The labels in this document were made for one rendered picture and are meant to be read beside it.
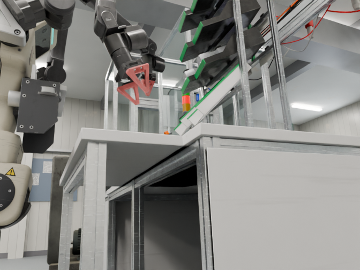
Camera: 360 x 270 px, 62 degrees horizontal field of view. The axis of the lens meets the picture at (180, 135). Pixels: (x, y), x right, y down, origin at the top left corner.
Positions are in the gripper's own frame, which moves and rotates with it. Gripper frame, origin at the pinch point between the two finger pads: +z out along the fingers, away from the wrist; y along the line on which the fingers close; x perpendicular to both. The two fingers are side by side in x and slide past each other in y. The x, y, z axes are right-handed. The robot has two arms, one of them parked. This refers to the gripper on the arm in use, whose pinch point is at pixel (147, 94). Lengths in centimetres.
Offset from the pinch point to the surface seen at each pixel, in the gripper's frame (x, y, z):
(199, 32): -11.4, -37.7, -11.4
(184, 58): -12.4, -18.9, -10.8
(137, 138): 20, -59, 39
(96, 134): 30, -60, 38
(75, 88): 10, 648, -289
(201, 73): -11.6, -35.7, 5.2
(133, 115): -18, 111, -28
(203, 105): -7.8, -42.5, 21.6
